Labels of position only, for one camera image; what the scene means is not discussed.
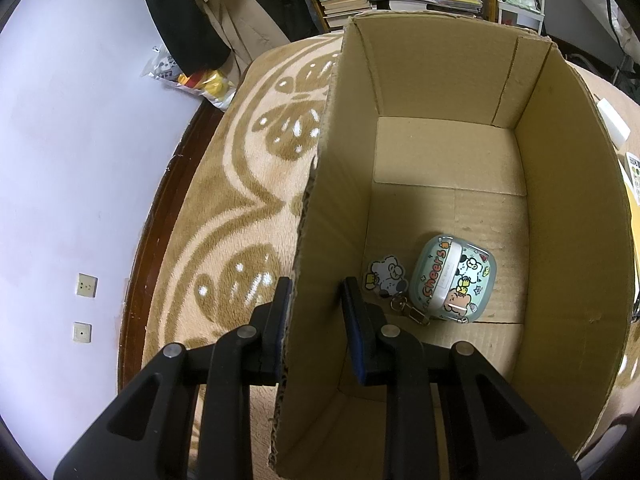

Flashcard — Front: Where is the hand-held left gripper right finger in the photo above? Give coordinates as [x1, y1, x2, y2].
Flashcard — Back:
[341, 276, 583, 480]

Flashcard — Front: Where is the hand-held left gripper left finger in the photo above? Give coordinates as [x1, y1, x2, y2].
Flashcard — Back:
[52, 276, 296, 480]

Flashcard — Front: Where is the cardboard box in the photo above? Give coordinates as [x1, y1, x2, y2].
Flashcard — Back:
[268, 9, 636, 473]

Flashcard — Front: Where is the cartoon print earbuds case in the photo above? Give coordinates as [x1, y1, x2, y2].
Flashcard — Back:
[409, 232, 497, 326]

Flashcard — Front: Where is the beige patterned rug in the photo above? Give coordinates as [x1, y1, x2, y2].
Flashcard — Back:
[142, 35, 640, 480]

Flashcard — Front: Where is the clear plastic bag of toys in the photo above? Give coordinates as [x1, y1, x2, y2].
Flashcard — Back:
[140, 45, 236, 111]

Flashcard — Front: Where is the beige hanging coat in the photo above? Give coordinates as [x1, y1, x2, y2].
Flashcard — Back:
[192, 0, 291, 76]

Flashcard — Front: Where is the white remote control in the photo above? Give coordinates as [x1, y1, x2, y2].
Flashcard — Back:
[625, 152, 640, 206]

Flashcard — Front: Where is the black hanging coat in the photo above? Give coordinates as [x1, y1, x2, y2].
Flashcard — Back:
[129, 0, 231, 73]

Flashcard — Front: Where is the stack of old books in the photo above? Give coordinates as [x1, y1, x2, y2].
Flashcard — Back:
[312, 0, 373, 31]

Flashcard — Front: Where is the white charger plug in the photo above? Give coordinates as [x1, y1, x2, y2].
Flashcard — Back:
[597, 97, 632, 143]

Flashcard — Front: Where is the cartoon dog keychain charm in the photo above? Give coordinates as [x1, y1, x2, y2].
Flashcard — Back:
[366, 256, 432, 327]

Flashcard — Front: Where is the dark wooden bed frame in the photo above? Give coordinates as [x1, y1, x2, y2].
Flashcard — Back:
[117, 100, 226, 396]

